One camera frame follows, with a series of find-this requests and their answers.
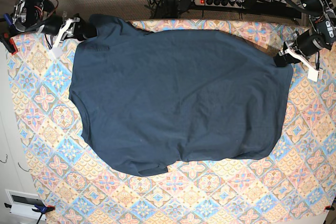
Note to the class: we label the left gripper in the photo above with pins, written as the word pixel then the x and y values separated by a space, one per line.
pixel 307 44

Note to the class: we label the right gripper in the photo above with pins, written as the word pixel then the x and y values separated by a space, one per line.
pixel 52 25

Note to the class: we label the dark navy t-shirt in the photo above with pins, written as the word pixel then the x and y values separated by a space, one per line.
pixel 148 100

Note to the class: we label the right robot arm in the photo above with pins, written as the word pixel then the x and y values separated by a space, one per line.
pixel 35 16

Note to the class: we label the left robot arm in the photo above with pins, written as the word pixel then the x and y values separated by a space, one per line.
pixel 321 14

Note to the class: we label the upper left table clamp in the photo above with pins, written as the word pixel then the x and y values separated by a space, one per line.
pixel 6 37

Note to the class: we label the table clamp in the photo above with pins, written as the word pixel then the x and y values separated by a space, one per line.
pixel 329 208
pixel 42 209
pixel 6 37

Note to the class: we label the white power strip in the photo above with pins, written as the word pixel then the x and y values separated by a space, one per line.
pixel 220 3

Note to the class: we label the colourful patterned tablecloth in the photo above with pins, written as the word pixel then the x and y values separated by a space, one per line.
pixel 296 181

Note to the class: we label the lower right table clamp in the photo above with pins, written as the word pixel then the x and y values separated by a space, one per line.
pixel 329 208

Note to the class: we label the white floor vent box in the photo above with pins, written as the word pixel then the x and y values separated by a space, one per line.
pixel 22 204

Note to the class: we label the lower left table clamp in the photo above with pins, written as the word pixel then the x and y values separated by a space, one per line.
pixel 42 209

